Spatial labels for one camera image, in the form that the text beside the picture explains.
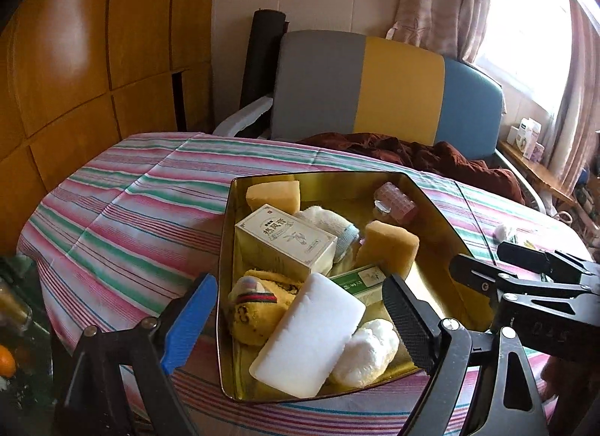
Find striped pink green tablecloth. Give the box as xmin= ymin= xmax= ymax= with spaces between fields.
xmin=18 ymin=132 xmax=591 ymax=436

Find wooden shelf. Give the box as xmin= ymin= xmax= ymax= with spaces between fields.
xmin=498 ymin=140 xmax=577 ymax=207

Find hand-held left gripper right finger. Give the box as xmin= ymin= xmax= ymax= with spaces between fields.
xmin=382 ymin=274 xmax=549 ymax=436

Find white sock with blue cuff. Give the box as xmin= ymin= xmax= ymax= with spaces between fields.
xmin=295 ymin=205 xmax=361 ymax=263

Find orange fruit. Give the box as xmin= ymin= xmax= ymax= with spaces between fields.
xmin=0 ymin=344 xmax=17 ymax=378

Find yellow sock with striped band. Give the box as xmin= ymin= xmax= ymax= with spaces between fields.
xmin=228 ymin=268 xmax=305 ymax=347

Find white wad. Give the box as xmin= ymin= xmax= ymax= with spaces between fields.
xmin=328 ymin=319 xmax=400 ymax=389

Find gold metal tin tray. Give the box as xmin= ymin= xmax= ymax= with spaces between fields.
xmin=216 ymin=171 xmax=493 ymax=403

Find yellow sponge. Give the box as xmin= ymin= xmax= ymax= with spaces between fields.
xmin=246 ymin=180 xmax=302 ymax=214
xmin=355 ymin=220 xmax=420 ymax=277

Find white foam block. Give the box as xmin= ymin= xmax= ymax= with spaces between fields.
xmin=249 ymin=273 xmax=366 ymax=397

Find wooden wardrobe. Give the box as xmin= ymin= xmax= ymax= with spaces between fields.
xmin=0 ymin=0 xmax=219 ymax=254

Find pink patterned curtain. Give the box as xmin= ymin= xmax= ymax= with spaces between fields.
xmin=548 ymin=0 xmax=600 ymax=193
xmin=387 ymin=0 xmax=495 ymax=62

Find grey yellow blue sofa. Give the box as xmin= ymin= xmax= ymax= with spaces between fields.
xmin=269 ymin=30 xmax=506 ymax=158

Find pink hair roller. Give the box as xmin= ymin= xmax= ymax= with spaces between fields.
xmin=373 ymin=182 xmax=418 ymax=223

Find small green and white box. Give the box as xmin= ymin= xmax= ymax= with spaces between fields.
xmin=328 ymin=265 xmax=390 ymax=298

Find cream cardboard box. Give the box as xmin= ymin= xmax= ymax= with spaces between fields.
xmin=234 ymin=204 xmax=338 ymax=280

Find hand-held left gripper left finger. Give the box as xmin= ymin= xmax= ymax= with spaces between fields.
xmin=54 ymin=273 xmax=219 ymax=436

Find glass jar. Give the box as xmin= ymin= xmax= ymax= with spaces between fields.
xmin=0 ymin=281 xmax=33 ymax=334

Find white metal rail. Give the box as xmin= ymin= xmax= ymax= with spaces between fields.
xmin=494 ymin=153 xmax=548 ymax=214

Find black rolled mat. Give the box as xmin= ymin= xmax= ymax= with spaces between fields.
xmin=239 ymin=9 xmax=288 ymax=125

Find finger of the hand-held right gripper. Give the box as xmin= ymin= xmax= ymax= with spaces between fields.
xmin=497 ymin=241 xmax=600 ymax=285
xmin=449 ymin=253 xmax=600 ymax=309

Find brown blanket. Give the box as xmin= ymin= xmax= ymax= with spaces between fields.
xmin=297 ymin=132 xmax=526 ymax=204

